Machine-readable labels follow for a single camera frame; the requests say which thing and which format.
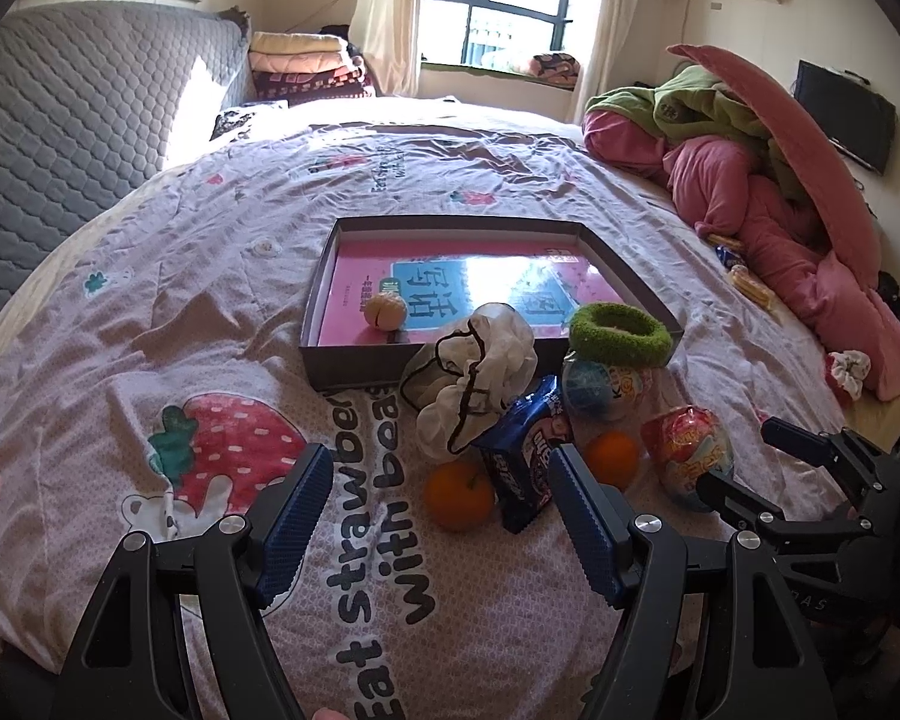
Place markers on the orange with stem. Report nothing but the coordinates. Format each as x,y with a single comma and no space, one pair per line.
457,499

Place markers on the yellow snack packet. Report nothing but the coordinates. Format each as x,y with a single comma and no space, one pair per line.
754,289

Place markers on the green blanket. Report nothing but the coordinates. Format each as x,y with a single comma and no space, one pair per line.
690,105

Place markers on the patterned cushion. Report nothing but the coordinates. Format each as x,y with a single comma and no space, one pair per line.
555,67

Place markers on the pink blanket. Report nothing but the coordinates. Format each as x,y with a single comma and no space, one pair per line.
780,255

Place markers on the small blue snack packet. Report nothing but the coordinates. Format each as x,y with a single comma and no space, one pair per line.
731,253

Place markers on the dark cardboard box tray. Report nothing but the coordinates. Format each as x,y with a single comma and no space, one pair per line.
330,360

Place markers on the white scrunchie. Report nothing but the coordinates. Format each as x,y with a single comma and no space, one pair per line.
849,373

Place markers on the grey quilted headboard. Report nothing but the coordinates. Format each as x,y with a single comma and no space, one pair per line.
60,127

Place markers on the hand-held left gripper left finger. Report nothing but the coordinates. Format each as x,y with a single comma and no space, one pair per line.
296,529

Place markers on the stack of folded blankets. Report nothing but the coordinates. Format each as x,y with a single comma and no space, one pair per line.
307,64

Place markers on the long pink pad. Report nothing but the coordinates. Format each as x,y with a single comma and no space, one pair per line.
795,135

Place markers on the blue toy egg capsule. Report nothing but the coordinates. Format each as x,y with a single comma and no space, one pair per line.
596,390

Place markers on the pink and blue book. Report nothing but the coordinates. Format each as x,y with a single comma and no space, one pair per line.
450,285

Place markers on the blue cookie packet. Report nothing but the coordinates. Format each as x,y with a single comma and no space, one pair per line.
521,457

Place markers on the cream curtain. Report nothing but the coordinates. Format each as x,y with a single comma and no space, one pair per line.
600,22
390,15

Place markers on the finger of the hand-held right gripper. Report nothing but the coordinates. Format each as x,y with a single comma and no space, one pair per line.
735,501
802,444

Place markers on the black wall television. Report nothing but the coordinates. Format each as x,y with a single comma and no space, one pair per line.
844,112

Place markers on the peeled tangerine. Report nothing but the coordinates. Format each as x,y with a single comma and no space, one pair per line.
386,310

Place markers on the strawberry printed bedsheet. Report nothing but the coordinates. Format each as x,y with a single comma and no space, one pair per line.
195,300

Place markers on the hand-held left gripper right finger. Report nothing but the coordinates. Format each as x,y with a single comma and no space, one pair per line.
581,532

